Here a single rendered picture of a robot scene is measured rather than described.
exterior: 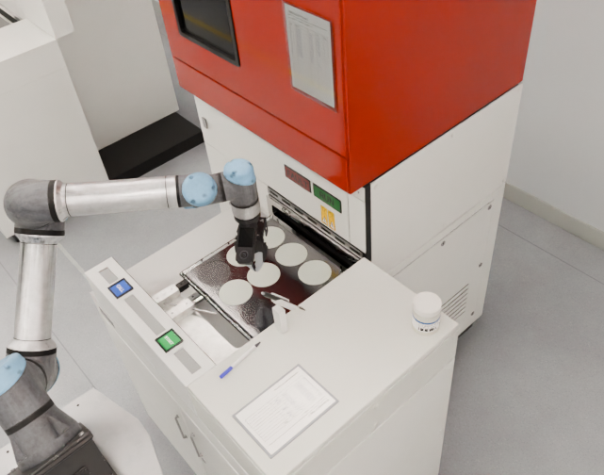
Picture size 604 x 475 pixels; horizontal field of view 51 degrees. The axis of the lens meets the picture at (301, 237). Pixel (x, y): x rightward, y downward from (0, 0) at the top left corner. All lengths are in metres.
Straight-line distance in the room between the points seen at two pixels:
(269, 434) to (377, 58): 0.89
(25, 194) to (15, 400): 0.45
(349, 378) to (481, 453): 1.11
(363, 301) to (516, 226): 1.79
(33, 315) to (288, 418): 0.66
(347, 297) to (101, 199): 0.70
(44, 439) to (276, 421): 0.51
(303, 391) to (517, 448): 1.26
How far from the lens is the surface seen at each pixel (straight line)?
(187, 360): 1.70
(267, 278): 1.91
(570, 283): 3.21
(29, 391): 1.58
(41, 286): 1.67
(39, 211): 1.52
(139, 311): 1.85
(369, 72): 1.51
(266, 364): 1.64
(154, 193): 1.47
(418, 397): 1.79
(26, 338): 1.69
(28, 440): 1.58
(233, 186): 1.59
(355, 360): 1.63
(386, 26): 1.50
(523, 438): 2.68
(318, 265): 1.93
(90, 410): 1.87
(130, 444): 1.78
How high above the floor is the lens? 2.30
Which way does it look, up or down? 44 degrees down
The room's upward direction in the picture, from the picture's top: 7 degrees counter-clockwise
